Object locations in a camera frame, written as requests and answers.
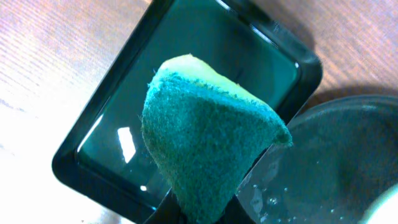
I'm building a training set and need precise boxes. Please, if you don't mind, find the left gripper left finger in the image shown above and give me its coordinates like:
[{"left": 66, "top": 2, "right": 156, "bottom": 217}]
[{"left": 144, "top": 189, "right": 187, "bottom": 224}]

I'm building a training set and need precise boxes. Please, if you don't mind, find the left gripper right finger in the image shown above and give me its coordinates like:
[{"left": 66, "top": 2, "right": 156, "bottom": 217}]
[{"left": 222, "top": 195, "right": 256, "bottom": 224}]

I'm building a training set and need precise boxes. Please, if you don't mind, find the green scrubbing sponge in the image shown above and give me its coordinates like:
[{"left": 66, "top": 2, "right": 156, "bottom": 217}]
[{"left": 141, "top": 54, "right": 292, "bottom": 223}]

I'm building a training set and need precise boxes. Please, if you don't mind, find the mint green plate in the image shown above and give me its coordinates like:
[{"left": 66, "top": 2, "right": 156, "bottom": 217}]
[{"left": 358, "top": 184, "right": 398, "bottom": 224}]

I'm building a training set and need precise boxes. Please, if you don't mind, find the rectangular black tray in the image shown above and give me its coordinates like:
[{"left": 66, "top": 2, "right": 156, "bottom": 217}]
[{"left": 52, "top": 0, "right": 323, "bottom": 223}]

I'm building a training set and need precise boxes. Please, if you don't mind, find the round black tray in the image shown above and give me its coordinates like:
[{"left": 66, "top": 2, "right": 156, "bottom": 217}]
[{"left": 238, "top": 95, "right": 397, "bottom": 223}]

